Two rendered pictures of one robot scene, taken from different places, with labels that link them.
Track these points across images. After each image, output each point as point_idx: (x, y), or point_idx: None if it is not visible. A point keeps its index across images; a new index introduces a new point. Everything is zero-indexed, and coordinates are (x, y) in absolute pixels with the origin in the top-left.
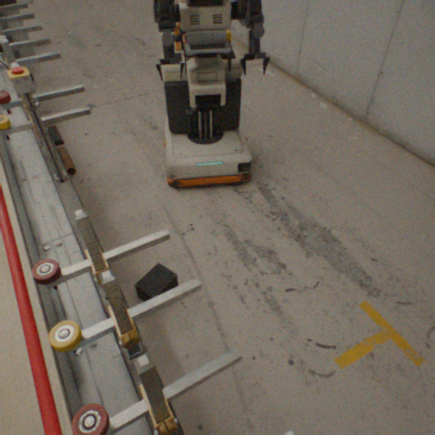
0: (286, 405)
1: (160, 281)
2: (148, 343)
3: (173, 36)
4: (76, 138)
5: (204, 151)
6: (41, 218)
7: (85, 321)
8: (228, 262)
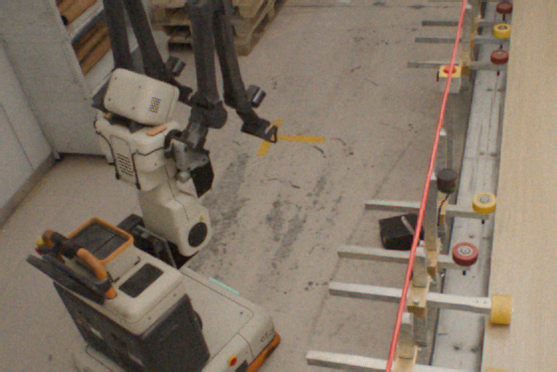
0: (379, 140)
1: (399, 221)
2: None
3: (107, 279)
4: None
5: (210, 299)
6: (486, 182)
7: (488, 100)
8: (315, 232)
